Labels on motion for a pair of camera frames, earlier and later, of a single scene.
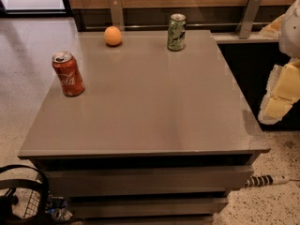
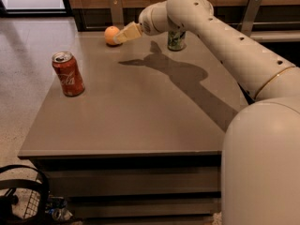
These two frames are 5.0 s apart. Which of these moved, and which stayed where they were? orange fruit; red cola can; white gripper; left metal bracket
Moved: white gripper
Stayed: left metal bracket; orange fruit; red cola can
